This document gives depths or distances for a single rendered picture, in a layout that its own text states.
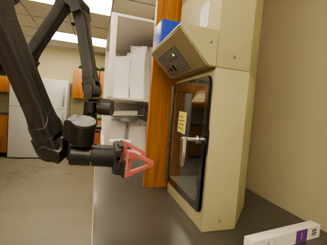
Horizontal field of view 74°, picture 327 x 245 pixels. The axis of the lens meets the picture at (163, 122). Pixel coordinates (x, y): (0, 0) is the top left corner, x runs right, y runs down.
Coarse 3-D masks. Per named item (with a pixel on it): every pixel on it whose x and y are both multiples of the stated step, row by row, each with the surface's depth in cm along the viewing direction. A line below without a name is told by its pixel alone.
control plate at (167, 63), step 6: (174, 48) 67; (168, 54) 73; (174, 54) 70; (180, 54) 67; (162, 60) 81; (168, 60) 77; (174, 60) 73; (180, 60) 70; (168, 66) 80; (174, 66) 76; (180, 66) 73; (186, 66) 69; (168, 72) 85; (174, 72) 80; (180, 72) 76
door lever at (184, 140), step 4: (196, 136) 65; (184, 140) 63; (188, 140) 64; (192, 140) 64; (196, 140) 65; (184, 144) 63; (184, 148) 64; (180, 152) 64; (184, 152) 64; (180, 156) 64; (184, 156) 64; (180, 160) 64; (184, 160) 64; (180, 164) 64; (184, 164) 64
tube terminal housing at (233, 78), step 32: (192, 0) 78; (224, 0) 59; (256, 0) 62; (224, 32) 60; (256, 32) 69; (224, 64) 60; (256, 64) 77; (224, 96) 61; (224, 128) 62; (224, 160) 63; (224, 192) 63; (224, 224) 64
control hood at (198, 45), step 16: (176, 32) 59; (192, 32) 57; (208, 32) 58; (160, 48) 75; (176, 48) 66; (192, 48) 59; (208, 48) 59; (160, 64) 86; (192, 64) 65; (208, 64) 59
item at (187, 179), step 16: (192, 80) 71; (208, 80) 61; (176, 96) 85; (192, 96) 70; (208, 96) 60; (176, 112) 84; (192, 112) 70; (208, 112) 61; (176, 128) 83; (192, 128) 69; (176, 144) 82; (192, 144) 68; (176, 160) 81; (192, 160) 68; (176, 176) 80; (192, 176) 67; (192, 192) 66; (192, 208) 66
